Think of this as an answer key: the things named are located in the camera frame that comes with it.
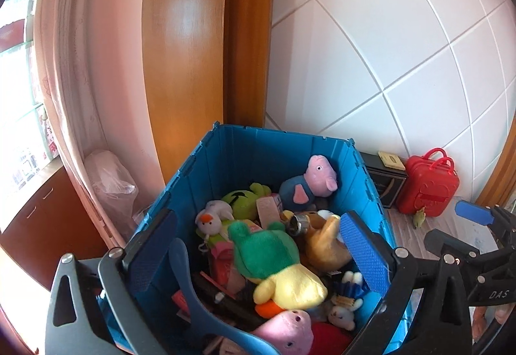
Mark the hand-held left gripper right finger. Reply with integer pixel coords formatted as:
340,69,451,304
341,212,472,355

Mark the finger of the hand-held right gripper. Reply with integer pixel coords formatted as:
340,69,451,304
425,229,488,263
455,199,516,247

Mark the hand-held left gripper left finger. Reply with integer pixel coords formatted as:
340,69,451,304
44,210,178,355

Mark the blue shoehorn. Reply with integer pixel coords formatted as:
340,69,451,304
168,238,281,355

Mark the cream rabbit plush blue dress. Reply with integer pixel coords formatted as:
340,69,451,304
326,270,365,330

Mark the blue plastic crate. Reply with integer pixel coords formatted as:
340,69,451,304
121,121,398,355

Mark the person's right hand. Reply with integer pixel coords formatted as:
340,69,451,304
471,302,512,340

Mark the floral bed sheet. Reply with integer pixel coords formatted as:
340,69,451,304
389,194,516,259

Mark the brown plush toy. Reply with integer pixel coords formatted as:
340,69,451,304
304,214,352,272

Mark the red toy suitcase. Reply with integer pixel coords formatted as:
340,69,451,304
395,147,460,218

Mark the black gift box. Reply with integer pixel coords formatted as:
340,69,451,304
359,151,409,209

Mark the silver metal tool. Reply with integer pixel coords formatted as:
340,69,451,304
288,214,309,237

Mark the white goose plush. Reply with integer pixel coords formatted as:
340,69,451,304
195,199,234,238

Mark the clear plastic bag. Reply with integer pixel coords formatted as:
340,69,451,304
83,149,140,235

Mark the pink pig plush blue body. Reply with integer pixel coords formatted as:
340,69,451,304
278,155,337,210

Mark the small beige box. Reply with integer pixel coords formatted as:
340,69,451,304
378,151,406,170

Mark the green yellow plush duck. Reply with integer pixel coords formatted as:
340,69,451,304
228,220,328,319

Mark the pink cardboard box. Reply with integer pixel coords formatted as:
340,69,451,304
258,194,283,227

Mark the pink pig plush red dress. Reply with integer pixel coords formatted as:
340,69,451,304
252,309,352,355

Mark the lime green plush toy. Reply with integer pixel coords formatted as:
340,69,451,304
220,183,273,221

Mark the wooden cabinet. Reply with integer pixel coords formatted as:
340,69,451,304
0,165,106,288

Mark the pink curtain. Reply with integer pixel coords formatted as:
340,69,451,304
32,0,170,251

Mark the glass window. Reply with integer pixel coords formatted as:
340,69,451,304
0,0,61,186

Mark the wooden frame post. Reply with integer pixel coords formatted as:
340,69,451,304
478,113,516,210
141,0,277,186

